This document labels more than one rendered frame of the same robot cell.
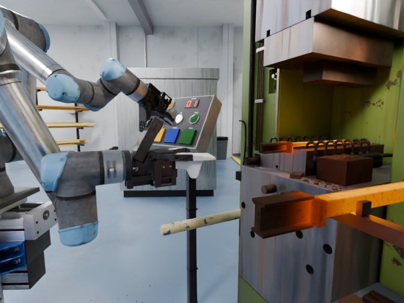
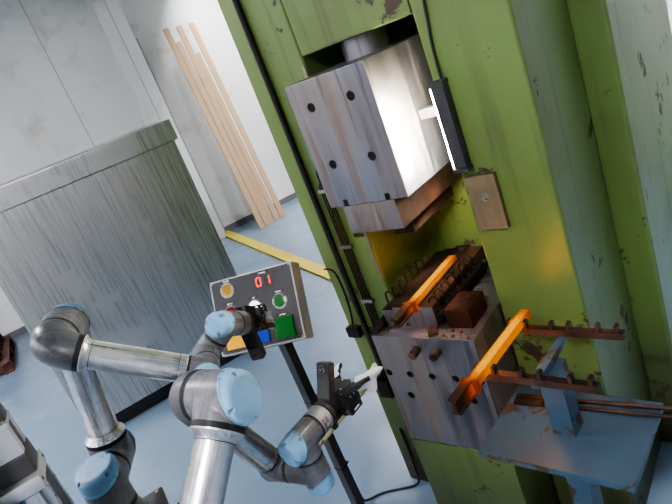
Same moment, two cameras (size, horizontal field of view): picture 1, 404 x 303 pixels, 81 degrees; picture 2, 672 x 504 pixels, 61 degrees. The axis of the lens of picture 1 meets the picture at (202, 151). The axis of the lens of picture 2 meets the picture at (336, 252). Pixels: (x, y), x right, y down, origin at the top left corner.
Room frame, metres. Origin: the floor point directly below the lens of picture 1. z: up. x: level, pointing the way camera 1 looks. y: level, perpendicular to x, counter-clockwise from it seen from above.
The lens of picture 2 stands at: (-0.76, 0.43, 1.83)
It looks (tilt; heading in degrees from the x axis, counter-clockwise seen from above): 19 degrees down; 341
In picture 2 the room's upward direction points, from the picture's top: 22 degrees counter-clockwise
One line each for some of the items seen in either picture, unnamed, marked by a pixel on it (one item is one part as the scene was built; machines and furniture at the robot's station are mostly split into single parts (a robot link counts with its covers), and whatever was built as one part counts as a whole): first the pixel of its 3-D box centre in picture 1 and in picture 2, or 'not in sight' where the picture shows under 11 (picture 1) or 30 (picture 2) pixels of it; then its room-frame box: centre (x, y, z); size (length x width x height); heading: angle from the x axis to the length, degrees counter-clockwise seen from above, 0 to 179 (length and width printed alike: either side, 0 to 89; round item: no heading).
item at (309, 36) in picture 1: (329, 53); (404, 190); (0.87, -0.45, 1.32); 0.42 x 0.20 x 0.10; 117
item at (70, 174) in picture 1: (74, 171); (301, 442); (0.48, 0.27, 0.98); 0.11 x 0.08 x 0.09; 117
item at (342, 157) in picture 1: (344, 168); (465, 309); (0.64, -0.40, 0.95); 0.12 x 0.09 x 0.07; 117
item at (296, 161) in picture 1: (322, 154); (436, 283); (0.87, -0.45, 0.96); 0.42 x 0.20 x 0.09; 117
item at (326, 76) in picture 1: (341, 75); (423, 205); (0.87, -0.50, 1.24); 0.30 x 0.07 x 0.06; 117
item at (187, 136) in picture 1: (187, 137); (285, 327); (1.08, 0.06, 1.01); 0.07 x 0.05 x 0.07; 52
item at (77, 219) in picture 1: (77, 213); (310, 470); (0.50, 0.27, 0.88); 0.11 x 0.08 x 0.11; 36
